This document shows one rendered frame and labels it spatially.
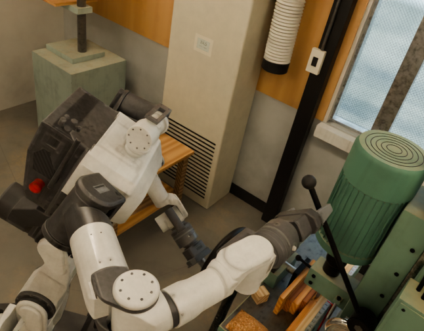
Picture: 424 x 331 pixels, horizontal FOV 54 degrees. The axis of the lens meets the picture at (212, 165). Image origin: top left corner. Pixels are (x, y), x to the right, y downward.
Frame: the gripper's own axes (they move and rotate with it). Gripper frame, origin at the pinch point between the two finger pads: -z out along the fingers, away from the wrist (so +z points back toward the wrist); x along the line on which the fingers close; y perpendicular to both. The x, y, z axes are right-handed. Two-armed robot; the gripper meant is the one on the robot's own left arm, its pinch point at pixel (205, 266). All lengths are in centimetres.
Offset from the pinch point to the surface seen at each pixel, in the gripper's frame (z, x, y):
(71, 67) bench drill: 148, -67, -79
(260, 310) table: -17.2, 18.1, 30.7
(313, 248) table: -16.1, -18.4, 34.0
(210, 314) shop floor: -29, -37, -61
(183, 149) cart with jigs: 57, -77, -46
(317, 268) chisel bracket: -15, 8, 50
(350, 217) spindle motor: -4, 17, 74
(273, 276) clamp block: -11.9, 8.6, 34.5
